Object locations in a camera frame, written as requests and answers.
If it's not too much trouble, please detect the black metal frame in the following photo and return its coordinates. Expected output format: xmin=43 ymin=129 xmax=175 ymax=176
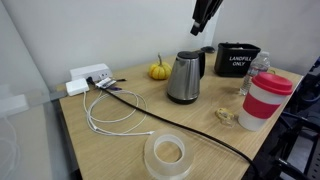
xmin=243 ymin=55 xmax=320 ymax=180

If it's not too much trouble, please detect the black landfill only bin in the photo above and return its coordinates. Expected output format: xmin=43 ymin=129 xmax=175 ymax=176
xmin=213 ymin=41 xmax=262 ymax=79

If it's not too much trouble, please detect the white coiled charging cable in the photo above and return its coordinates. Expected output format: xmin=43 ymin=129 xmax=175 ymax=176
xmin=82 ymin=89 xmax=155 ymax=137

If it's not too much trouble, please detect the stainless steel electric kettle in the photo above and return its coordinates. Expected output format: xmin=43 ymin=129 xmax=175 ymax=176
xmin=166 ymin=49 xmax=207 ymax=105

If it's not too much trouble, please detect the white power strip box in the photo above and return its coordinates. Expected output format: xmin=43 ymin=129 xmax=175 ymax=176
xmin=69 ymin=63 xmax=114 ymax=83

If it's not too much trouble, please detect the white square charger adapter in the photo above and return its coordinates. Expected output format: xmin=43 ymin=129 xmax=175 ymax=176
xmin=65 ymin=78 xmax=90 ymax=97

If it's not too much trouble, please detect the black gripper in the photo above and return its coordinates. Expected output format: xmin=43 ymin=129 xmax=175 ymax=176
xmin=189 ymin=0 xmax=225 ymax=37

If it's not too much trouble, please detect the large clear tape roll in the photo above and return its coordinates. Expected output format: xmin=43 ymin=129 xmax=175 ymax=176
xmin=143 ymin=128 xmax=195 ymax=180

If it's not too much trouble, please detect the black kettle lid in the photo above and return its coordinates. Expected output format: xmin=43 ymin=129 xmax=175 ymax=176
xmin=176 ymin=50 xmax=200 ymax=60

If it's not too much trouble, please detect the clear plastic water bottle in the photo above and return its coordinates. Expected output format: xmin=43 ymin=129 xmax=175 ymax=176
xmin=238 ymin=51 xmax=271 ymax=97

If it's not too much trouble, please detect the silver white small packet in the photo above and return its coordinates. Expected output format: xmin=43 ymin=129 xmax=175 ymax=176
xmin=95 ymin=77 xmax=118 ymax=90

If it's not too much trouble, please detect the small yellow pumpkin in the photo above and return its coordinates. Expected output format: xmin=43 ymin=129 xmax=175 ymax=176
xmin=148 ymin=53 xmax=173 ymax=81

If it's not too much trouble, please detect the red and white travel cup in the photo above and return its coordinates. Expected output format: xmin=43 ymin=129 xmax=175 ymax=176
xmin=237 ymin=71 xmax=294 ymax=132

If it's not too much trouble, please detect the thick black power cable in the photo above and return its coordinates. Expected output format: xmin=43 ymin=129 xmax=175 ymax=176
xmin=85 ymin=76 xmax=259 ymax=178

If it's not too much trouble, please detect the small yellow tape roll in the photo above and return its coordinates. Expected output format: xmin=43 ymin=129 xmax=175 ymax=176
xmin=214 ymin=107 xmax=236 ymax=127

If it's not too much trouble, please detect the small black round object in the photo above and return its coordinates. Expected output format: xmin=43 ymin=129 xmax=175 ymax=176
xmin=201 ymin=45 xmax=216 ymax=55

